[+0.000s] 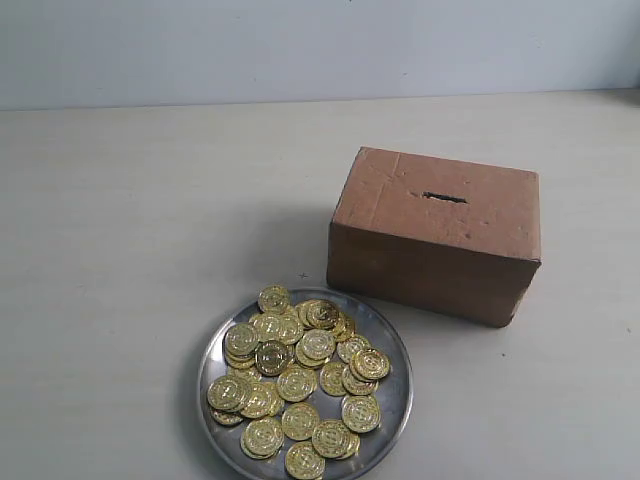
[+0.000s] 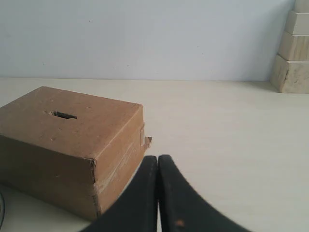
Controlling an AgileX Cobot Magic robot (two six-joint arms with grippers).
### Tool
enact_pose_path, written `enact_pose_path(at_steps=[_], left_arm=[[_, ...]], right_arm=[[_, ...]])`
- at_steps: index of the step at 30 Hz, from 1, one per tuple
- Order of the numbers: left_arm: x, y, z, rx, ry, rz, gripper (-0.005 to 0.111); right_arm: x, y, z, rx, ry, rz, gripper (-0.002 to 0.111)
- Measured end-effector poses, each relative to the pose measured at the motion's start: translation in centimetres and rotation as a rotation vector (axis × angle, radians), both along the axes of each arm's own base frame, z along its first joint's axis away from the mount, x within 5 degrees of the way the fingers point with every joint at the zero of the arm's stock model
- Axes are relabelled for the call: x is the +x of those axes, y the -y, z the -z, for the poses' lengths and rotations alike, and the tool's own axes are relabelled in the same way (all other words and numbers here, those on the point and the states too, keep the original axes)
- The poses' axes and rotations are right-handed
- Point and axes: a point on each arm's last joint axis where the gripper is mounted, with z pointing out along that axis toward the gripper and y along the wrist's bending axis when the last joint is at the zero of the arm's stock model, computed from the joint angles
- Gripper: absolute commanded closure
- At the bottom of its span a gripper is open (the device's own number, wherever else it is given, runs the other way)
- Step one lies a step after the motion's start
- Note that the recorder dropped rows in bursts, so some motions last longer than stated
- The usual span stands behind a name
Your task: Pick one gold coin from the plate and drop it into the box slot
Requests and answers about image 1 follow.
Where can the brown cardboard slotted box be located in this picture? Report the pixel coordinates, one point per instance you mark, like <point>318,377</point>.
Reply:
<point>458,238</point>

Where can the gold coin stack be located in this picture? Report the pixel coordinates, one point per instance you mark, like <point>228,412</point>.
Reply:
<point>370,364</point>
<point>322,314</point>

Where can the gold coin plate top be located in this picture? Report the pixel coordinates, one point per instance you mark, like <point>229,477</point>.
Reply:
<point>274,299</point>

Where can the dark gold coin centre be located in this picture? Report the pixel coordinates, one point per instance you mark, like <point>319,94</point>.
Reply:
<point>273,357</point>

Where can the gold coin bottom edge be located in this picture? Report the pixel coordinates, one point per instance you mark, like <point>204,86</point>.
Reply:
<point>303,462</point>

